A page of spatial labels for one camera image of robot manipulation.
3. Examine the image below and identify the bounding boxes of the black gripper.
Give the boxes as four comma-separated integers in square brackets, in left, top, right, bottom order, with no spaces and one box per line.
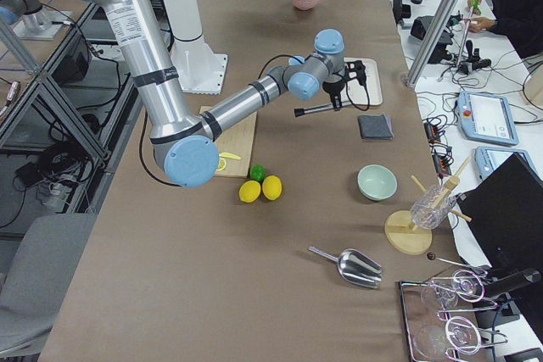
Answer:
[322,60,366,111]

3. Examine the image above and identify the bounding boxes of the yellow lemon lower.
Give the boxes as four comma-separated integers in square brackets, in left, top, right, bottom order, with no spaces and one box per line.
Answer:
[238,180,261,203]

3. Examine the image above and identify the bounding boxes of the green lime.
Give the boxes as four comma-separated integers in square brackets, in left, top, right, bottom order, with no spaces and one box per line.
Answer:
[249,164,266,182]

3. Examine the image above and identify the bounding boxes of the aluminium frame post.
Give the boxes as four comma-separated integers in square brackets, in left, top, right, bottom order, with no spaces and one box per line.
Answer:
[405,0,457,89]

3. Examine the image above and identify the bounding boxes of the light green bowl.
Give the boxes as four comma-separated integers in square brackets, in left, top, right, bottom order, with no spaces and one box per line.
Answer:
[357,164,398,201]

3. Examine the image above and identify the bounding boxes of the blue teach pendant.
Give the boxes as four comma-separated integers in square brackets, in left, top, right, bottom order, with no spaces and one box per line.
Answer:
[474,146,536,181]
[456,92,519,146]

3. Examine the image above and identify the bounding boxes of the wooden cup stand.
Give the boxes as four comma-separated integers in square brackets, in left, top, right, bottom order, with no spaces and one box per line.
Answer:
[385,157,472,255]

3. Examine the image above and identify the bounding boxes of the steel muddler black tip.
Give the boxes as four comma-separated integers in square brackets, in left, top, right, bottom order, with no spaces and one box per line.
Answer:
[294,103,351,118]

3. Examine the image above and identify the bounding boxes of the bamboo cutting board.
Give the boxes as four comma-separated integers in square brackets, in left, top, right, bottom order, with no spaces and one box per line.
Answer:
[215,113,257,178]

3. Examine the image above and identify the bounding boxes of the blue teach pendant upper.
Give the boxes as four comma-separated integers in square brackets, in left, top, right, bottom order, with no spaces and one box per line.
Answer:
[456,92,519,146]

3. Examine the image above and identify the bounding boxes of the cream rabbit tray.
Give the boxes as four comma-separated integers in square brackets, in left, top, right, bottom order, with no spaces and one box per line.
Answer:
[340,58,383,107]

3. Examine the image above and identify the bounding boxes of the clear glass on stand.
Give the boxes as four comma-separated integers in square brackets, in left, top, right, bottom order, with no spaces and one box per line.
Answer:
[410,185,456,230]

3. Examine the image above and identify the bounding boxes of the yellow lemon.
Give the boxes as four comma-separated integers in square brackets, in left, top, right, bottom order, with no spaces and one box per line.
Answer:
[262,175,283,201]
[238,180,261,203]

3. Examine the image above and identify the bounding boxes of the yellow lemon upper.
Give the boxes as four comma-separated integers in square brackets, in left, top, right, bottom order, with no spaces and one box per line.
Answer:
[262,175,283,201]

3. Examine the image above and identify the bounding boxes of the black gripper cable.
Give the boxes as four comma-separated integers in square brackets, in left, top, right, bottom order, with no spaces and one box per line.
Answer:
[257,55,373,111]

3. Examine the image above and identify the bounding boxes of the black frame glass rack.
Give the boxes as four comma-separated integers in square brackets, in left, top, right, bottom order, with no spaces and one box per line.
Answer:
[396,266,535,362]

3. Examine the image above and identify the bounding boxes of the yellow plastic knife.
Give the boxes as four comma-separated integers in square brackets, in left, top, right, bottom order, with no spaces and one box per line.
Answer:
[219,152,241,160]

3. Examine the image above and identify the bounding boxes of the blue teach pendant lower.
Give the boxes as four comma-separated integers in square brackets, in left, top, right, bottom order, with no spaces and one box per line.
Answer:
[474,146,536,181]

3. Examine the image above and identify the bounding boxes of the black monitor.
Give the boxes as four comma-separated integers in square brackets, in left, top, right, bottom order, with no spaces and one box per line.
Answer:
[459,153,542,271]

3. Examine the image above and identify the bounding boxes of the steel ice scoop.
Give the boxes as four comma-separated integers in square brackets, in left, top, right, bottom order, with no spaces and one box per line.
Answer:
[308,246,383,289]

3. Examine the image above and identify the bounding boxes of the grey folded cloth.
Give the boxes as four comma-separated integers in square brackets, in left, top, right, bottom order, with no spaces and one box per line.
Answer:
[357,114,394,140]

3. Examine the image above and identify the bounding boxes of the lemon slice lower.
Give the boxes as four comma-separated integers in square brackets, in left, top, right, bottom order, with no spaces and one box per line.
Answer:
[216,157,227,172]

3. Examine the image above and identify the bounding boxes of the grey office chair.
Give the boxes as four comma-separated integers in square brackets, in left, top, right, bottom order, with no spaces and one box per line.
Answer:
[1,214,97,358]

